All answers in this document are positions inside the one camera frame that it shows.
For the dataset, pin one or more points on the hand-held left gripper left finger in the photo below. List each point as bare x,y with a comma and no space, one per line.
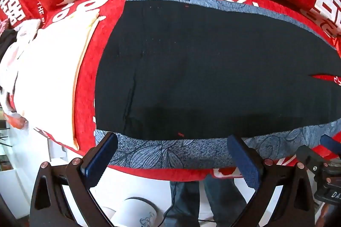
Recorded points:
99,160

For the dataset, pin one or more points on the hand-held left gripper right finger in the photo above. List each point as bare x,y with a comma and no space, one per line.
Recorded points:
245,163

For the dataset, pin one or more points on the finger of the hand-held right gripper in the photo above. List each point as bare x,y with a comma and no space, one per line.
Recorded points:
309,156
330,141

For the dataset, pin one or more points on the black pants with grey lining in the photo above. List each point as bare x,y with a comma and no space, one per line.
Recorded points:
199,69

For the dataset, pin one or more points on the white printed bucket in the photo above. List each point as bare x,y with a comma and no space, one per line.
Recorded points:
138,212

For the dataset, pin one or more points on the person's left leg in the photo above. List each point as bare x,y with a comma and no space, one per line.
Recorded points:
183,203

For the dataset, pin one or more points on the orange red cloth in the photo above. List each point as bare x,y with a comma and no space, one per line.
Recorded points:
17,120

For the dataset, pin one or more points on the white folded cloth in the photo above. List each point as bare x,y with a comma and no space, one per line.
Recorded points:
48,69

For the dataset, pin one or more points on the pale pink cloth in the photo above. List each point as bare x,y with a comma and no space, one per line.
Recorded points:
25,28

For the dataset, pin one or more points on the dark cloth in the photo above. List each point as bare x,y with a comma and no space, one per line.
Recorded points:
6,40

